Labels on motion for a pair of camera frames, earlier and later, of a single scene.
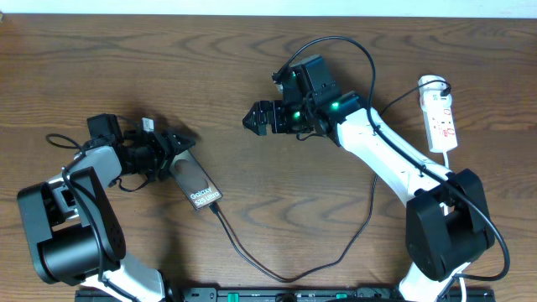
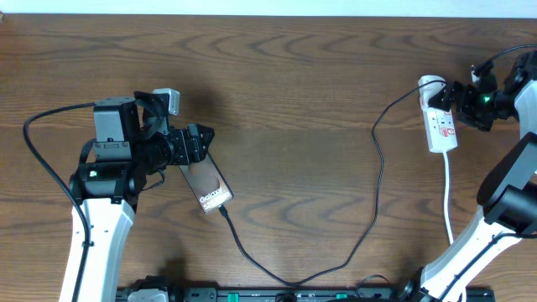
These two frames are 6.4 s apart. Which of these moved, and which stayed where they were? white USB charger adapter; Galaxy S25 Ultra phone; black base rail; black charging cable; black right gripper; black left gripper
Moved: black charging cable; black left gripper; black right gripper; Galaxy S25 Ultra phone
Stayed: white USB charger adapter; black base rail
